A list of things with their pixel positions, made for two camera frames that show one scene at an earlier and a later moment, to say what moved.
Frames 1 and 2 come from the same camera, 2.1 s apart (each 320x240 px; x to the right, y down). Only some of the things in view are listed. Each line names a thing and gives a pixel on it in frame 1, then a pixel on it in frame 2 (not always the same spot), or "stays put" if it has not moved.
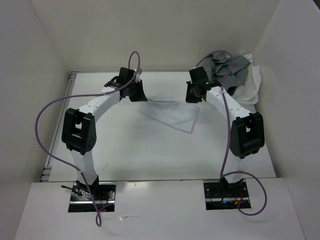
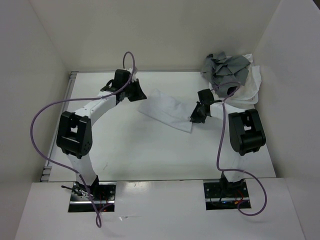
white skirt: x=180 y=115 stays put
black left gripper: x=141 y=96 stays put
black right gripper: x=189 y=98 -> x=194 y=118
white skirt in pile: x=247 y=94 stays put
